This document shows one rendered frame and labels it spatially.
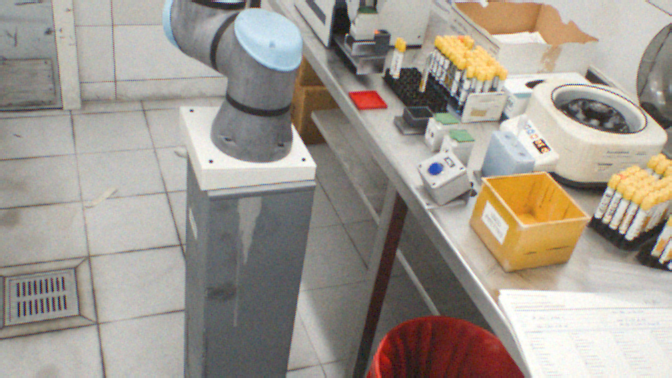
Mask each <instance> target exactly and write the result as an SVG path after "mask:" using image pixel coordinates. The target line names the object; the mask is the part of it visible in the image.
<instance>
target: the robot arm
mask: <svg viewBox="0 0 672 378"><path fill-rule="evenodd" d="M359 1H360V0H345V2H347V4H348V14H349V18H350V21H351V22H353V21H354V19H355V18H356V14H357V9H358V7H359ZM246 4H247V0H167V1H166V4H165V7H163V11H162V26H163V31H164V34H166V36H167V38H168V40H169V41H170V42H171V43H172V45H173V46H174V47H176V48H177V49H178V50H179V51H180V52H183V53H184V54H185V55H187V56H189V57H192V58H194V60H196V61H199V62H200V63H202V64H204V65H206V66H207V67H209V68H211V69H214V70H215V71H217V72H219V73H221V74H222V76H224V77H226V78H228V85H226V94H225V99H224V101H223V102H222V105H221V107H220V109H219V111H218V113H217V115H216V116H215V118H214V121H212V124H211V129H210V140H211V142H212V144H214V145H215V146H216V147H217V148H218V150H219V151H220V152H222V153H223V154H225V155H227V156H230V157H232V158H235V159H238V160H241V161H246V162H253V164H268V162H275V161H278V160H281V159H283V158H285V157H286V156H288V155H289V154H290V152H291V150H292V145H293V138H294V136H293V128H292V121H291V114H290V108H291V102H292V97H293V92H294V86H295V81H296V76H297V71H298V66H299V64H300V60H302V47H303V38H302V34H300V32H299V29H298V28H297V26H296V25H295V24H294V23H293V22H291V21H290V20H289V19H287V18H284V17H283V16H281V14H278V13H276V12H268V11H267V10H265V9H259V8H251V9H246ZM245 9H246V10H245Z"/></svg>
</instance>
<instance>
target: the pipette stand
mask: <svg viewBox="0 0 672 378"><path fill-rule="evenodd" d="M515 138H516V136H515V135H514V134H513V132H512V131H492V135H491V138H490V141H489V144H488V147H487V151H486V154H485V157H484V160H483V164H482V168H481V170H473V175H474V176H475V179H476V180H477V181H478V183H480V184H481V186H482V183H483V181H482V177H491V176H502V175H513V174H523V173H532V170H533V167H534V165H535V161H536V160H535V158H534V157H533V156H532V155H531V154H530V153H529V151H528V150H527V149H525V147H524V146H523V145H522V143H521V142H520V141H519V140H518V141H517V143H516V146H513V144H514V141H515Z"/></svg>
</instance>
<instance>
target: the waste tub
mask: <svg viewBox="0 0 672 378"><path fill-rule="evenodd" d="M482 181H483V183H482V186H481V189H480V191H479V192H478V196H477V199H476V202H475V205H474V209H473V212H472V215H471V218H470V221H469V224H470V226H471V227H472V228H473V230H474V231H475V232H476V234H477V235H478V236H479V239H481V240H482V241H483V243H484V244H485V246H486V247H487V248H488V250H489V251H490V252H491V255H492V256H493V257H494V259H495V260H497V261H498V263H499V264H500V265H501V267H502V268H503V270H504V272H505V273H507V272H514V271H521V269H527V268H534V267H540V266H548V265H554V264H560V263H567V262H569V260H570V258H571V255H572V253H573V251H574V249H575V246H576V244H578V242H579V239H580V237H581V235H582V232H583V230H584V228H585V226H586V223H587V221H588V220H590V217H589V216H588V215H587V214H586V213H585V212H584V211H583V209H582V208H581V207H580V206H579V205H578V204H577V203H575V202H574V201H573V200H572V199H571V198H570V197H569V196H568V195H567V192H566V191H565V190H564V189H563V188H562V187H561V186H560V185H558V184H557V183H556V182H555V181H554V180H553V178H552V177H551V176H550V175H549V174H548V173H547V172H546V171H545V172H534V173H523V174H513V175H502V176H491V177H482Z"/></svg>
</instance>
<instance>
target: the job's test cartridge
mask: <svg viewBox="0 0 672 378"><path fill-rule="evenodd" d="M377 20H378V14H363V13H362V12H360V11H357V14H356V18H355V19H354V21H353V22H351V28H350V34H351V35H352V36H353V37H354V39H355V40H369V39H373V37H374V30H376V25H377Z"/></svg>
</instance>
